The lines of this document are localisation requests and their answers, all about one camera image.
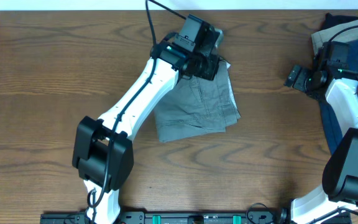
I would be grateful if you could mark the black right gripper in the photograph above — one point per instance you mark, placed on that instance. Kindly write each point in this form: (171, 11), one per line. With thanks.
(299, 83)

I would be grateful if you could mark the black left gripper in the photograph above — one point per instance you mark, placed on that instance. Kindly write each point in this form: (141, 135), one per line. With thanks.
(213, 65)

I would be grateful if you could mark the grey shorts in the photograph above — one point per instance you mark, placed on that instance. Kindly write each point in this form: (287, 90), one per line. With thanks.
(197, 106)

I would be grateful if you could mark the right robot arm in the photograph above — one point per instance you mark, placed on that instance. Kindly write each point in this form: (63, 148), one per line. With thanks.
(338, 193)

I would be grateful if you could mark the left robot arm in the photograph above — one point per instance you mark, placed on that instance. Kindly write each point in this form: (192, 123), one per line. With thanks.
(103, 152)

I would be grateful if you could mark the khaki shorts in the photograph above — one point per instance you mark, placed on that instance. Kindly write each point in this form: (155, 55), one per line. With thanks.
(318, 38)

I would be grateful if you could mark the black garment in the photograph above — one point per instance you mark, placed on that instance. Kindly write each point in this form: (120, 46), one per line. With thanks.
(331, 20)

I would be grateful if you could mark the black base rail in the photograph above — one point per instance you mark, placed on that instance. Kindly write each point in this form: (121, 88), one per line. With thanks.
(166, 218)

